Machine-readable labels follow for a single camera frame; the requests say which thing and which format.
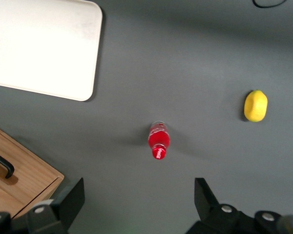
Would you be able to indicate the red cola bottle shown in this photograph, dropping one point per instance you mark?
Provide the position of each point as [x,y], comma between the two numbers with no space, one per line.
[159,140]

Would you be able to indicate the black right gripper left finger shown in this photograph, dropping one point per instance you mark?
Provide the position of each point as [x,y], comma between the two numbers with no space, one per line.
[63,209]

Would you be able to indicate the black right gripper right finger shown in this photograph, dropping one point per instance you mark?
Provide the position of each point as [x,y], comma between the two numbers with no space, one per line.
[210,214]

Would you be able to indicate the wooden drawer cabinet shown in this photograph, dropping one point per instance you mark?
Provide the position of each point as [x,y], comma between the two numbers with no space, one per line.
[17,197]

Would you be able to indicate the beige rectangular tray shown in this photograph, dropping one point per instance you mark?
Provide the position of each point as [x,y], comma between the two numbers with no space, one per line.
[44,46]

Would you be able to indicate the yellow lemon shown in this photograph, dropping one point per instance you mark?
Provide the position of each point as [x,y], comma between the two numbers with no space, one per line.
[256,106]

